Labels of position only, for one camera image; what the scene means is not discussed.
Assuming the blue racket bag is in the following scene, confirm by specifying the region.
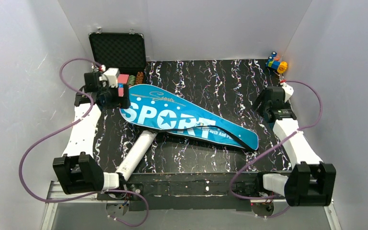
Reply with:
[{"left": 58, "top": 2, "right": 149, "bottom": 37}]
[{"left": 120, "top": 84, "right": 259, "bottom": 151}]

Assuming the white shuttlecock tube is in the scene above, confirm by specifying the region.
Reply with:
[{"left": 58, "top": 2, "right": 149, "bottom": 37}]
[{"left": 116, "top": 130, "right": 157, "bottom": 182}]

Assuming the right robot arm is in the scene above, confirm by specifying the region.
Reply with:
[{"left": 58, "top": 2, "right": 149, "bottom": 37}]
[{"left": 253, "top": 84, "right": 336, "bottom": 207}]

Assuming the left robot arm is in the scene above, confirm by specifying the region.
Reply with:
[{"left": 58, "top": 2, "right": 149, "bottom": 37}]
[{"left": 53, "top": 67, "right": 130, "bottom": 195}]

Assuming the colourful toy block train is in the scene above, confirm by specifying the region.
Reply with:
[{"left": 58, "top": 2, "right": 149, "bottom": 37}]
[{"left": 265, "top": 51, "right": 288, "bottom": 74}]

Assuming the black poker chip case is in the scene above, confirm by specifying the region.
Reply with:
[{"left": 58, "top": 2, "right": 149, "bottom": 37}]
[{"left": 88, "top": 32, "right": 147, "bottom": 85}]

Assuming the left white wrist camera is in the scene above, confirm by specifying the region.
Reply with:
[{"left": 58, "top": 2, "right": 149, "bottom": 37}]
[{"left": 99, "top": 68, "right": 120, "bottom": 88}]

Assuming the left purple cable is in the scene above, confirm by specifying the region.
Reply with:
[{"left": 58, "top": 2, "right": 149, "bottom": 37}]
[{"left": 19, "top": 57, "right": 150, "bottom": 228}]

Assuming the purple cable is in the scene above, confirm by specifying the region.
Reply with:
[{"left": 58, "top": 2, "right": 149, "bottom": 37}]
[
  {"left": 19, "top": 57, "right": 150, "bottom": 228},
  {"left": 229, "top": 80, "right": 323, "bottom": 219}
]

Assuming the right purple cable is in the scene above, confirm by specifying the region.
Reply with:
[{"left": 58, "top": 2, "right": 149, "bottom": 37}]
[{"left": 229, "top": 80, "right": 323, "bottom": 219}]

